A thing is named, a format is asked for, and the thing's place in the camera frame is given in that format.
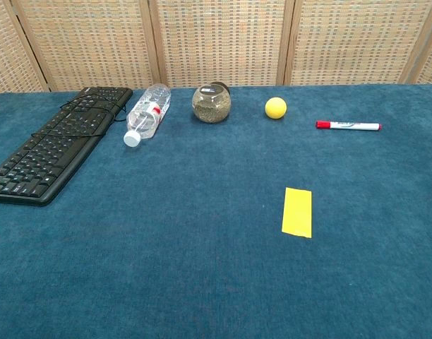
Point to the round glass jar with grains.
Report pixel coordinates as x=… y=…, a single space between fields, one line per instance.
x=211 y=106

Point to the blue table cloth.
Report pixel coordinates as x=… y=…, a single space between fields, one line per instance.
x=202 y=247

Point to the yellow foam ball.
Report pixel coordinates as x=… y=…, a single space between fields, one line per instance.
x=275 y=108

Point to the clear plastic water bottle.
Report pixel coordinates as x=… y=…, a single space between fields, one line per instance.
x=147 y=113

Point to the woven folding screen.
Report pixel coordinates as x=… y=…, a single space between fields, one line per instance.
x=216 y=39

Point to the red capped whiteboard marker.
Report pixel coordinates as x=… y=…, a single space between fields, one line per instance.
x=350 y=125

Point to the black computer keyboard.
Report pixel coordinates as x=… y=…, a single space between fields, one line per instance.
x=53 y=148

